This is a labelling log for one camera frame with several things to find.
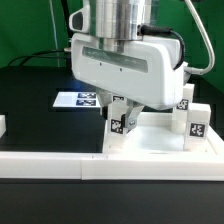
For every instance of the white L-shaped obstacle fence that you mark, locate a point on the white L-shaped obstacle fence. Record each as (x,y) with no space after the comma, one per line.
(33,165)

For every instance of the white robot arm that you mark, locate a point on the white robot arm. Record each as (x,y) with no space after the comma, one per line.
(115,22)

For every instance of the white square table top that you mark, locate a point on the white square table top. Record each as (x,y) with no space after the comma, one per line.
(153,135)

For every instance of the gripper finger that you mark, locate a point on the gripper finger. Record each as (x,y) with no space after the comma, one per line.
(129,118)
(105,99)

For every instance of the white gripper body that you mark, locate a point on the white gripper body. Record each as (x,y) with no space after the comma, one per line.
(146,71)

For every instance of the white sheet with tags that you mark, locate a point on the white sheet with tags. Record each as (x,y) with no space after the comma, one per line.
(76,100)

